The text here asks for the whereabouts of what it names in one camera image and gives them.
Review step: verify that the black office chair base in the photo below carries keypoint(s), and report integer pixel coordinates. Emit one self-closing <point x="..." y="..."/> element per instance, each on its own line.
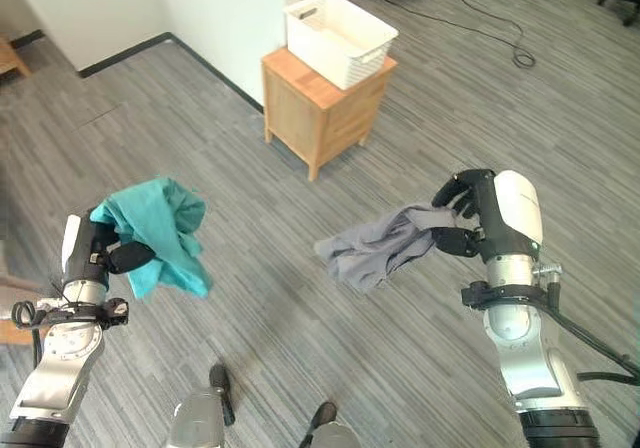
<point x="622" y="0"/>

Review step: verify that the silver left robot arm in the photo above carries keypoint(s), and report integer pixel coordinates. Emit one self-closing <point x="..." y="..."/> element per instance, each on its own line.
<point x="60" y="358"/>

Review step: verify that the wooden furniture piece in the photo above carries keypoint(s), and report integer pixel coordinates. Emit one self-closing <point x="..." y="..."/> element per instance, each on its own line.
<point x="11" y="60"/>

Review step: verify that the teal cloth garment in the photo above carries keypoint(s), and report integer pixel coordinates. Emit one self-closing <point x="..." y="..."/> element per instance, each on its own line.
<point x="160" y="233"/>

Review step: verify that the wooden bedside cabinet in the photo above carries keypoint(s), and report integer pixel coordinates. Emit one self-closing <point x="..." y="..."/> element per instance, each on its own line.
<point x="320" y="108"/>

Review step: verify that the silver right robot leg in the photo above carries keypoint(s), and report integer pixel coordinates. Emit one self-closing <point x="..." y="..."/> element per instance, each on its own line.
<point x="327" y="428"/>

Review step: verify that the grey cloth garment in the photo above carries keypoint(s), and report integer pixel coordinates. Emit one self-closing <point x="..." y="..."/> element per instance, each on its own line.
<point x="375" y="248"/>

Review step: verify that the white plastic laundry basket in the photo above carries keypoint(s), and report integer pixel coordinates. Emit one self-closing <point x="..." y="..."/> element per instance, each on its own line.
<point x="340" y="38"/>

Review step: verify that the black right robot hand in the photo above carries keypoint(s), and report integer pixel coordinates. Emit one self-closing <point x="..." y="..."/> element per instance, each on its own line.
<point x="505" y="213"/>

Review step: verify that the silver left robot leg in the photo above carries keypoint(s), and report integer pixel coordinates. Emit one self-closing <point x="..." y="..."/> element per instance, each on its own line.
<point x="205" y="413"/>

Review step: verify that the silver robot leg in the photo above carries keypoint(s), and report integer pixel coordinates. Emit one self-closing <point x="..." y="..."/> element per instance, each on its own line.
<point x="327" y="428"/>
<point x="205" y="413"/>

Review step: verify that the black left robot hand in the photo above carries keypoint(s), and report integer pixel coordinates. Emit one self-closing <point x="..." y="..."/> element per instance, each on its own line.
<point x="82" y="253"/>

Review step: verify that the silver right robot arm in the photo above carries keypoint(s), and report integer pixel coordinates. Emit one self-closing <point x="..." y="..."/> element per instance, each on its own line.
<point x="540" y="348"/>

